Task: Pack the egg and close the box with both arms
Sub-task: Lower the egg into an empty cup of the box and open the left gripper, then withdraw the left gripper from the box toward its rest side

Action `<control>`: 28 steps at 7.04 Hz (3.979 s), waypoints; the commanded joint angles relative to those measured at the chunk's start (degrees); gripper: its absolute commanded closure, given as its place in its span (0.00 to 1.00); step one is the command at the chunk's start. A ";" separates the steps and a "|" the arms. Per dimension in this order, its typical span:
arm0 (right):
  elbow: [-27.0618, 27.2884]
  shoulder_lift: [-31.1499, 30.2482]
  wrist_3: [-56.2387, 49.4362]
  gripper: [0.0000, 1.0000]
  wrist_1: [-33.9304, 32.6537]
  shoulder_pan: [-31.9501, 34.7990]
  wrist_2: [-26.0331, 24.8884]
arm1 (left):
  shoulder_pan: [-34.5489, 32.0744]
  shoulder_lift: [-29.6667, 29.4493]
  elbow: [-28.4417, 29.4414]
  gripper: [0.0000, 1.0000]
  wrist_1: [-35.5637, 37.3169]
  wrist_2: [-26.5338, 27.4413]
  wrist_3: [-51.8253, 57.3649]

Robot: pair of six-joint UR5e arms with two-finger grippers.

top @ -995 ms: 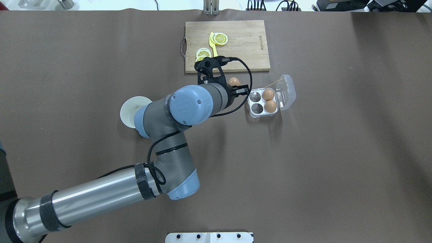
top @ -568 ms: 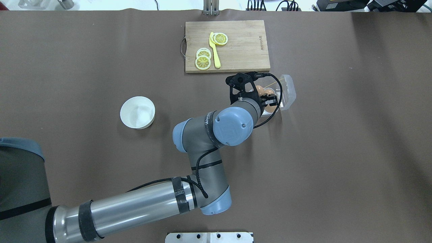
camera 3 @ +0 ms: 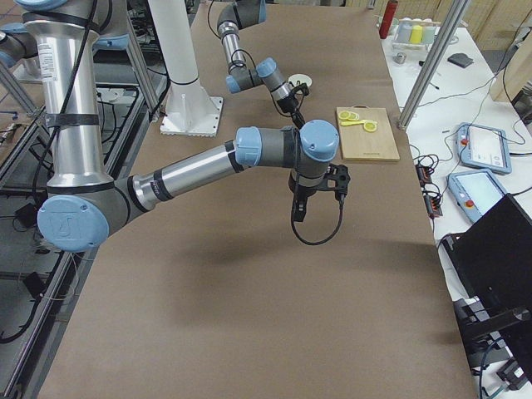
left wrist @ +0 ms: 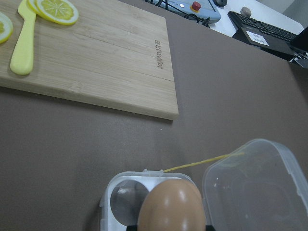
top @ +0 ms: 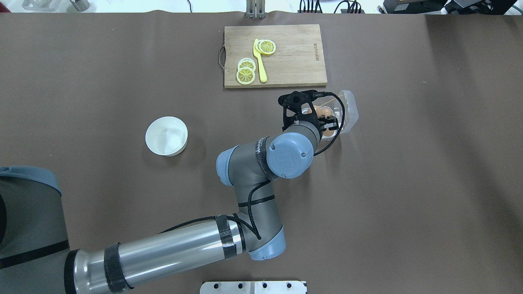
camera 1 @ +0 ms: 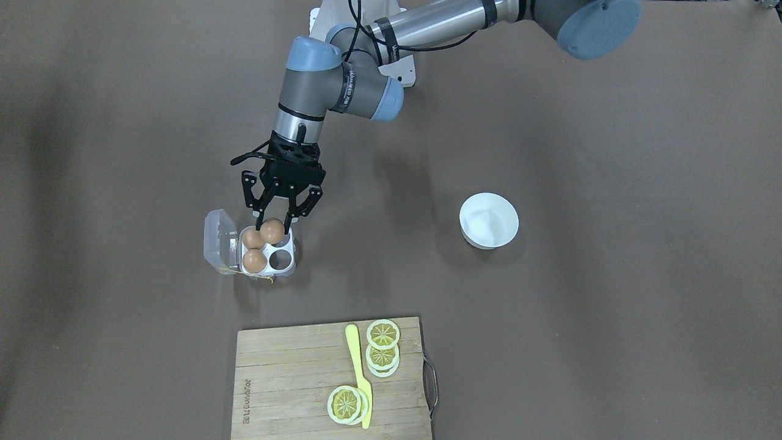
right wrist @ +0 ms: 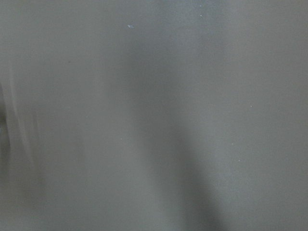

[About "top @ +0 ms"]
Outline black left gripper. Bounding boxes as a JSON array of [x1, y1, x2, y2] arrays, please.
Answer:
[[293, 109, 339, 133]]

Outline brown egg from bowl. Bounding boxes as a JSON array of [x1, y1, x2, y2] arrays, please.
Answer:
[[314, 105, 333, 118]]

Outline clear plastic egg box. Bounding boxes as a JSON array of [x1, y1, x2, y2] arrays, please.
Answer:
[[313, 90, 359, 142]]

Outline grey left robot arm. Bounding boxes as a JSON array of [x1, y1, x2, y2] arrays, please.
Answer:
[[1, 114, 338, 294]]

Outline brown egg front left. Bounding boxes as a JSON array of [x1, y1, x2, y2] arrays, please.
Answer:
[[322, 129, 337, 137]]

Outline yellow plastic knife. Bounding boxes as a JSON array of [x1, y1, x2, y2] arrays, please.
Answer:
[[253, 39, 268, 83]]

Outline wooden cutting board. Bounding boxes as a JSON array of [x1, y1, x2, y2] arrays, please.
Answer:
[[224, 24, 328, 89]]

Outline lemon slice middle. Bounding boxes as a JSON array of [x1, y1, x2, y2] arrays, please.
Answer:
[[237, 58, 256, 71]]

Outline lemon slice under near knife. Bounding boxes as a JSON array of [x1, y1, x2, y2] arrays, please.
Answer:
[[255, 40, 263, 53]]

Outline power strip with plugs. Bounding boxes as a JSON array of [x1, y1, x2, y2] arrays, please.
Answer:
[[296, 0, 364, 14]]

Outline white bowl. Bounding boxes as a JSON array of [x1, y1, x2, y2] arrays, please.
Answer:
[[145, 116, 188, 157]]

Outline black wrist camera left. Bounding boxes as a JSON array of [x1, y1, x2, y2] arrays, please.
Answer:
[[277, 90, 321, 129]]

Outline metal board handle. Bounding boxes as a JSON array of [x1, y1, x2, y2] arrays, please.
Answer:
[[217, 44, 226, 72]]

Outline aluminium frame post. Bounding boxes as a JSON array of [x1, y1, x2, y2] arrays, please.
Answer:
[[245, 0, 266, 19]]

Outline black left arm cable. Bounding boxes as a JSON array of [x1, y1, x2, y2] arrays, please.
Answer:
[[159, 91, 346, 241]]

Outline white metal mount base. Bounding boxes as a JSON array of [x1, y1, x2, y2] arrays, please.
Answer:
[[199, 281, 308, 294]]

